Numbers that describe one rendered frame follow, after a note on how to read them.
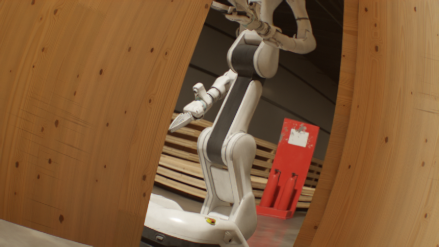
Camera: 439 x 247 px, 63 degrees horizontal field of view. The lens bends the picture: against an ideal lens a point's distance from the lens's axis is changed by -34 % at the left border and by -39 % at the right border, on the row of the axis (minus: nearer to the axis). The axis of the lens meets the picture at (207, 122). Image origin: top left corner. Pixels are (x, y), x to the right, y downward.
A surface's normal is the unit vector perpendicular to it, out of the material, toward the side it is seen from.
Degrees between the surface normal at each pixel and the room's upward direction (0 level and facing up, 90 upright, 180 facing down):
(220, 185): 126
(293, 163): 90
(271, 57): 90
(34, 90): 90
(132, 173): 90
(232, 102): 77
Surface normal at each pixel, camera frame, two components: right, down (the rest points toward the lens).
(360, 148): -0.64, -0.22
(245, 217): 0.68, 0.14
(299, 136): -0.43, -0.17
